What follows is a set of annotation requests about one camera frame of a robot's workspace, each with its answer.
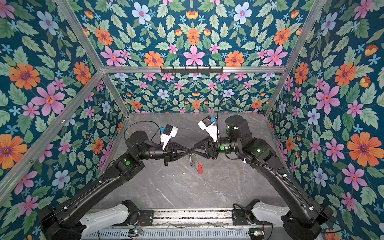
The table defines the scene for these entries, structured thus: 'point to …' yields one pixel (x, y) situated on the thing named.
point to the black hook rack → (192, 70)
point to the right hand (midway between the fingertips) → (194, 146)
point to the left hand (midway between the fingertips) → (189, 152)
